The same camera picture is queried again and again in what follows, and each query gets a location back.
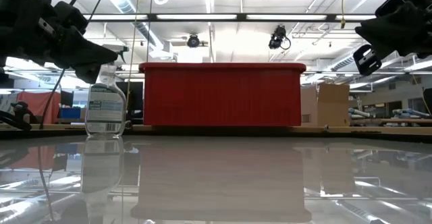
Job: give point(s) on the person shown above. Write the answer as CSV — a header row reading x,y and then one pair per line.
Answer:
x,y
22,111

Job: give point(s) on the orange red cloth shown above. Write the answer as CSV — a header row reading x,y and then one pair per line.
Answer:
x,y
38,102

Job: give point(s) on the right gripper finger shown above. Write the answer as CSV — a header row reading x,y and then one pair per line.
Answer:
x,y
381,35

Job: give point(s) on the black ceiling camera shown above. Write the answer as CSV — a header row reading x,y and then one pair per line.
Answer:
x,y
277,37

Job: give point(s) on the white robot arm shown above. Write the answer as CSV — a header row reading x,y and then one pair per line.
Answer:
x,y
359,112
411,112

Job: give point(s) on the round black ceiling light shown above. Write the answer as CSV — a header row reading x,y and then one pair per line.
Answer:
x,y
193,41

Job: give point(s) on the wooden workbench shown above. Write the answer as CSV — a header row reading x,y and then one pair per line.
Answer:
x,y
405,120

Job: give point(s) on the red plastic laundry bin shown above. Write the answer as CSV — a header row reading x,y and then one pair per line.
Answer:
x,y
222,96

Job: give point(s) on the clear spray bottle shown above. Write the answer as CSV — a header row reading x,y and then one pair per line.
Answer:
x,y
104,106

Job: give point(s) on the blue plastic crate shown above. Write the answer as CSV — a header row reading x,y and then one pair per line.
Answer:
x,y
70,112

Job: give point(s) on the black ceiling rail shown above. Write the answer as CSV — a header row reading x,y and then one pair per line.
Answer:
x,y
236,20

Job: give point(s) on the yellow hanging pendant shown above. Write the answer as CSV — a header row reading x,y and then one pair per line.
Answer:
x,y
342,22

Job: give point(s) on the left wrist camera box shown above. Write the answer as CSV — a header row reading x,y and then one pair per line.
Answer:
x,y
71,15

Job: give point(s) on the brown cardboard box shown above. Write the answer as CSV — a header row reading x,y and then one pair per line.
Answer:
x,y
329,106

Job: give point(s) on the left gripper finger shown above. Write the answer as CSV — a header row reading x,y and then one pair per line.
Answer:
x,y
87,53

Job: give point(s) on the tan wooden desk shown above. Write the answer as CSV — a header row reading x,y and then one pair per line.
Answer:
x,y
371,129

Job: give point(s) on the small black monitor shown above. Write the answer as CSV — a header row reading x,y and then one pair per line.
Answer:
x,y
67,99

